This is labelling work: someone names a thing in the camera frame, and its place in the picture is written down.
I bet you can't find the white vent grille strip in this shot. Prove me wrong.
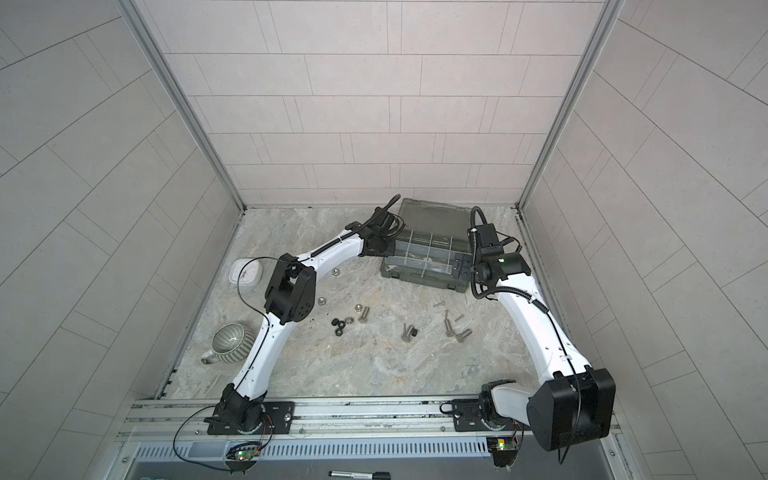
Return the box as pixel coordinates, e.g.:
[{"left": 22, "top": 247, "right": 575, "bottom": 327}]
[{"left": 135, "top": 437, "right": 490, "bottom": 463}]

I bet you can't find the black marker pen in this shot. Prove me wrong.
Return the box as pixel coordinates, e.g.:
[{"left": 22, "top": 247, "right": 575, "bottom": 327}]
[{"left": 328, "top": 470, "right": 392, "bottom": 480}]

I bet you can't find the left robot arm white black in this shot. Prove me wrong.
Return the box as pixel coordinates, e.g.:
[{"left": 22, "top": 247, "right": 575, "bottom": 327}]
[{"left": 204, "top": 194, "right": 405, "bottom": 434}]

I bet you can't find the right controller board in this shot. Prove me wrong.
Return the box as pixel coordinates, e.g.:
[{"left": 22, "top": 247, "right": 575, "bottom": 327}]
[{"left": 486, "top": 437, "right": 520, "bottom": 468}]

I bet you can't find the thick silver hex bolt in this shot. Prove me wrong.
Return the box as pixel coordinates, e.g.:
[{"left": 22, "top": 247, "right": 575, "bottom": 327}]
[{"left": 455, "top": 328, "right": 473, "bottom": 343}]

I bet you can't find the black nut cluster left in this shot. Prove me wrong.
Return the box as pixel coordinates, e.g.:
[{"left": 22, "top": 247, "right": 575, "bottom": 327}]
[{"left": 331, "top": 318, "right": 346, "bottom": 336}]

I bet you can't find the aluminium mounting rail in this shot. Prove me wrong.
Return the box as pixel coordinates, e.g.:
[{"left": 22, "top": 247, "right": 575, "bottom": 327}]
[{"left": 117, "top": 394, "right": 512, "bottom": 442}]

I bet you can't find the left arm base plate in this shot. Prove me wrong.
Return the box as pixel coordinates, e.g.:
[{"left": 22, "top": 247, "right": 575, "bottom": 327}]
[{"left": 204, "top": 401, "right": 295, "bottom": 435}]

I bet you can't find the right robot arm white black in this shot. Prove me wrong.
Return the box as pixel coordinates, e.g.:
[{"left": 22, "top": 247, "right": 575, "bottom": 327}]
[{"left": 467, "top": 206, "right": 616, "bottom": 462}]

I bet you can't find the green plastic organizer box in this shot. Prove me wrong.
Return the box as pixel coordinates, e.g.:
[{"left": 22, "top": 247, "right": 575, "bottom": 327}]
[{"left": 380, "top": 199, "right": 472, "bottom": 293}]

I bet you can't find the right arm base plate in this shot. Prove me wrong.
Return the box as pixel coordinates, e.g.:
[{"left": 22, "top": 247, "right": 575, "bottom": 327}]
[{"left": 439, "top": 397, "right": 530, "bottom": 432}]

